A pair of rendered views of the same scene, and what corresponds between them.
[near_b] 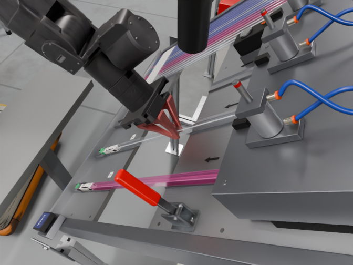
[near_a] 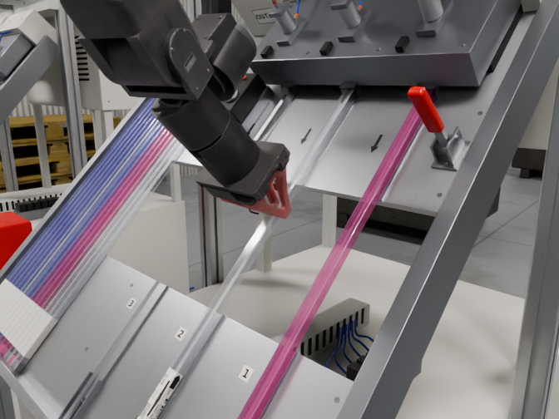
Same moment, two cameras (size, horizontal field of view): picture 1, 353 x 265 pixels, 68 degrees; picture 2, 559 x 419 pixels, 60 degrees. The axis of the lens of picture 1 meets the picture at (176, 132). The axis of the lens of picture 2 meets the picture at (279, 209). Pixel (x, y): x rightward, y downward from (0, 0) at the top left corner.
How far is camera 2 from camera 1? 58 cm
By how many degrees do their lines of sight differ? 65
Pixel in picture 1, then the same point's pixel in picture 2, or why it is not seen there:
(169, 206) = (442, 134)
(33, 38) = (155, 24)
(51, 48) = (184, 40)
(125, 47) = (240, 45)
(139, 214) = not seen: outside the picture
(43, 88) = not seen: outside the picture
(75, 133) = not seen: outside the picture
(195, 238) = (486, 121)
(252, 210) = (485, 53)
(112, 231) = (422, 268)
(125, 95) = (243, 136)
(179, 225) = (457, 155)
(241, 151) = (435, 41)
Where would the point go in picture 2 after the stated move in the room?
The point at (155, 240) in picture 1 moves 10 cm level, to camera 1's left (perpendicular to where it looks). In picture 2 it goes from (471, 173) to (467, 195)
